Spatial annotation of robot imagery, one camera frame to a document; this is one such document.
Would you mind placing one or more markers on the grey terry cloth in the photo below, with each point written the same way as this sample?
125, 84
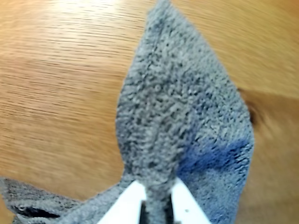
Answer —
172, 105

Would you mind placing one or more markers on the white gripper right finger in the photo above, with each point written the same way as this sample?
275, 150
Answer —
187, 205

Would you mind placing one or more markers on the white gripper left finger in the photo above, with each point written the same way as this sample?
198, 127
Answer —
126, 205

